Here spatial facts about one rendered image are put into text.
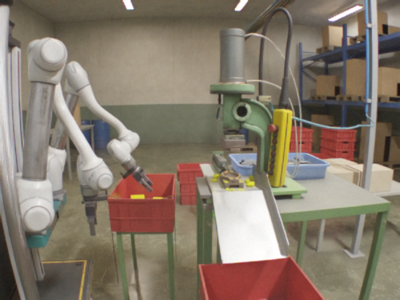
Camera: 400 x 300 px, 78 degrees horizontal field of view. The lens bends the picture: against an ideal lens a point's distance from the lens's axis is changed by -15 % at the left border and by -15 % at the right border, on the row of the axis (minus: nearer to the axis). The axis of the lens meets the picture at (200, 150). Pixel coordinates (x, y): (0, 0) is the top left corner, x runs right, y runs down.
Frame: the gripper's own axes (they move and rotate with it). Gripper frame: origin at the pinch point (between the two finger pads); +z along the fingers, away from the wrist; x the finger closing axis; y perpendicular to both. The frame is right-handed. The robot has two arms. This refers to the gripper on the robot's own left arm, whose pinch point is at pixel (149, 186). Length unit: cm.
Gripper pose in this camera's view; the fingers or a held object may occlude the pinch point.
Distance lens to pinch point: 192.2
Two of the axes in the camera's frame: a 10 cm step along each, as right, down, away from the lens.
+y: 7.6, -6.5, -0.1
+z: 6.4, 7.4, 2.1
